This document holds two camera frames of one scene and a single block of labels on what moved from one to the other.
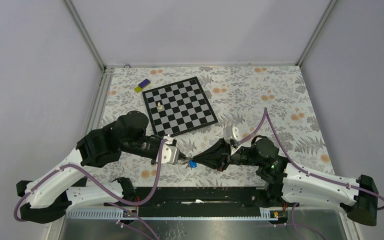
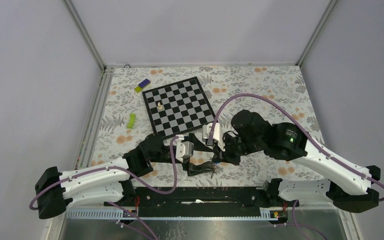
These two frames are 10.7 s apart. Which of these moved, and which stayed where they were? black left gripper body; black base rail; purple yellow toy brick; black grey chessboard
Moved: black left gripper body
Stayed: black base rail; purple yellow toy brick; black grey chessboard
